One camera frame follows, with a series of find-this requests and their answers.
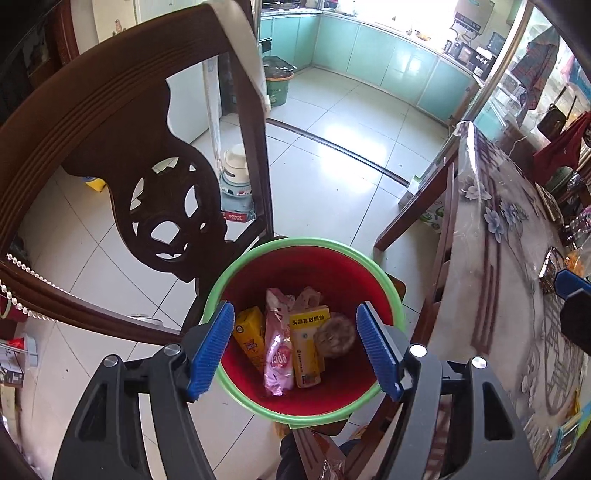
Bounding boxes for plaid apron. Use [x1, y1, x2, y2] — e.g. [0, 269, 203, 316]
[510, 25, 561, 109]

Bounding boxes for teal base cabinets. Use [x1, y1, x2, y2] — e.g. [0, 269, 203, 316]
[259, 9, 478, 123]

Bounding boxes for wooden table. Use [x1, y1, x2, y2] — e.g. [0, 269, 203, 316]
[374, 159, 462, 370]

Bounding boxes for pink snack box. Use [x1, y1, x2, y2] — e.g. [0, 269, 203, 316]
[263, 288, 296, 397]

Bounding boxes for brown paper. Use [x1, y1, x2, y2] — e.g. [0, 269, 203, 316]
[314, 313, 358, 358]

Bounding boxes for brown cigarette packet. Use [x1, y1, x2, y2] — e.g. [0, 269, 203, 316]
[538, 247, 566, 294]

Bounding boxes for black crossbody bag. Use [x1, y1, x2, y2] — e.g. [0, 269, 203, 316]
[536, 88, 578, 139]

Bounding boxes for green kitchen waste bin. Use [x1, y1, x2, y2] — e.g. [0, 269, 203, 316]
[262, 55, 296, 108]

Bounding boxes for small orange yellow box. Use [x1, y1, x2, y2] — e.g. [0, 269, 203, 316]
[233, 307, 269, 370]

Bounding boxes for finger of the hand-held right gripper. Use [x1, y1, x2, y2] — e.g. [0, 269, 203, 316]
[560, 293, 591, 358]
[554, 269, 591, 302]

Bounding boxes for green print cardboard box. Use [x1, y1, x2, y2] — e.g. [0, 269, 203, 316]
[399, 173, 446, 234]

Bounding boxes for red bucket with green rim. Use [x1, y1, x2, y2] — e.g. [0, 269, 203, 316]
[202, 237, 407, 425]

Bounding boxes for glass sliding door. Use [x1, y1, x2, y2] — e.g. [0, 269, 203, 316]
[471, 4, 555, 134]

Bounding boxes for blue pack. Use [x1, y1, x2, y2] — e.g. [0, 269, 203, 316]
[218, 180, 257, 214]

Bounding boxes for white fridge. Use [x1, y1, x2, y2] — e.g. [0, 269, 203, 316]
[92, 0, 222, 144]

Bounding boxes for white wall appliance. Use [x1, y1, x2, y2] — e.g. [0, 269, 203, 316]
[450, 0, 497, 35]

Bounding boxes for yellow white box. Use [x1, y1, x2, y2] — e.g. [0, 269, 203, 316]
[288, 307, 331, 389]

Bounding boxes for maroon garment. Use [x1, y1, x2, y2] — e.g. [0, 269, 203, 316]
[533, 111, 591, 188]

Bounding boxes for white pot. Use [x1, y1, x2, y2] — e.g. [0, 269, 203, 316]
[223, 143, 252, 185]

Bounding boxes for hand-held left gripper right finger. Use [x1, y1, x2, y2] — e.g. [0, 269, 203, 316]
[355, 301, 541, 480]

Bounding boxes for white cloth strip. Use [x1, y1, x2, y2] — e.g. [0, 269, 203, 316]
[203, 0, 271, 114]

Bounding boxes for carved dark wooden chair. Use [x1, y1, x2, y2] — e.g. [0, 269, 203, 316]
[0, 0, 278, 333]

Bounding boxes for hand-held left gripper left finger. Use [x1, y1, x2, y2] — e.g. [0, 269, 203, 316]
[52, 300, 236, 480]

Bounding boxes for teal box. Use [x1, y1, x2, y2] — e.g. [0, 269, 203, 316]
[556, 413, 583, 462]

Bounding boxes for white bead string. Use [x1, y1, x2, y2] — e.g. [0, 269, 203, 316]
[0, 251, 72, 320]

